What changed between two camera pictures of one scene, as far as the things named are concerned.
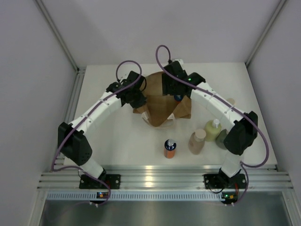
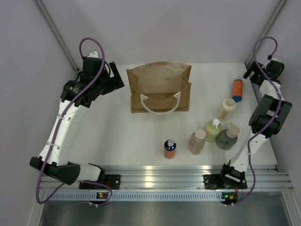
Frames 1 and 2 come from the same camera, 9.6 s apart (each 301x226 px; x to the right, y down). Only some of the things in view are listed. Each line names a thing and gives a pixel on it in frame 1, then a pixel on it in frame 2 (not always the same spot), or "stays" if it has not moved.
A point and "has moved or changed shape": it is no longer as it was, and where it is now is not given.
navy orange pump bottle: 170,145 stays
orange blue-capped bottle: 178,98 → 237,89
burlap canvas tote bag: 158,107 has moved or changed shape
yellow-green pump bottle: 212,127 stays
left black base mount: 113,181 stays
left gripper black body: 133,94 → 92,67
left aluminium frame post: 81,72 stays
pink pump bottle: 196,141 stays
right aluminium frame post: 266,28 stays
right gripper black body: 169,86 → 255,68
